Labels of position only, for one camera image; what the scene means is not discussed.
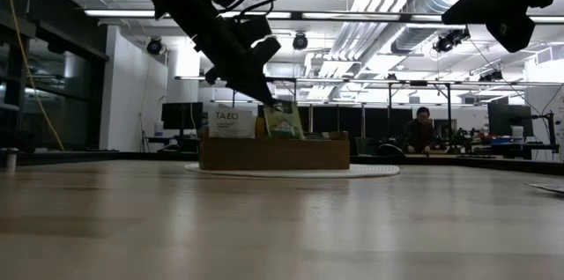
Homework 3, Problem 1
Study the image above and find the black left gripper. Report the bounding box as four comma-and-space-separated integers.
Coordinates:
189, 14, 283, 107

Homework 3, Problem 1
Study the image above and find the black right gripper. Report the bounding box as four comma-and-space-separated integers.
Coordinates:
442, 0, 537, 54

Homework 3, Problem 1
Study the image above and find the green yellow tea bag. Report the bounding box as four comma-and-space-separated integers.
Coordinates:
263, 100, 306, 141

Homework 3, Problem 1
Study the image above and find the brown wooden compartment box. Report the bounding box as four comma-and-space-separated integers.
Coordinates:
197, 128, 352, 172

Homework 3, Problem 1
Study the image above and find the black computer monitor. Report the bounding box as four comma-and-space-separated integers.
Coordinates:
486, 102, 526, 138
160, 101, 204, 131

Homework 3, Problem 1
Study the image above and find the person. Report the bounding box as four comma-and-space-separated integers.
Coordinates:
402, 106, 438, 155

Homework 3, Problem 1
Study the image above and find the white round woven placemat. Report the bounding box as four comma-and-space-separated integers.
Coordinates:
183, 163, 402, 180

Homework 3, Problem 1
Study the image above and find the black office chair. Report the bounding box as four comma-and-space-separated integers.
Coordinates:
376, 143, 404, 157

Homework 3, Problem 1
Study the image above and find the ceiling light strip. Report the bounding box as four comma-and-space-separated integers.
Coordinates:
83, 9, 156, 18

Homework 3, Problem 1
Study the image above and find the black ceiling camera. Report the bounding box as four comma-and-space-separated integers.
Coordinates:
433, 27, 471, 55

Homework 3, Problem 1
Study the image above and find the black background rig frame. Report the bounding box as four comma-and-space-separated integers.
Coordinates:
263, 76, 564, 158

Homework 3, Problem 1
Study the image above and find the black aluminium table frame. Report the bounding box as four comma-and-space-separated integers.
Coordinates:
0, 150, 564, 176

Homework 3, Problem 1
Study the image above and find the yellow hanging cable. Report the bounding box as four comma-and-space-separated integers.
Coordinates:
0, 0, 66, 152

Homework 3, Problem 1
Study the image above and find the grey metal post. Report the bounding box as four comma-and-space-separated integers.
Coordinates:
0, 146, 20, 173

